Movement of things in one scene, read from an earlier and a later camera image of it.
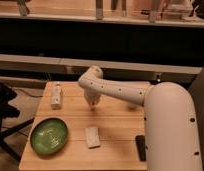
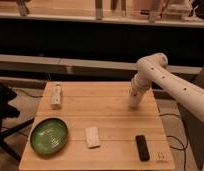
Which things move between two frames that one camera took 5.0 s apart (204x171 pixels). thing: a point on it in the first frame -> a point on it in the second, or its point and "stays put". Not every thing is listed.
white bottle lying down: [56, 97] stays put
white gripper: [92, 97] -> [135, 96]
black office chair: [3, 95] stays put
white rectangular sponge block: [92, 137] stays put
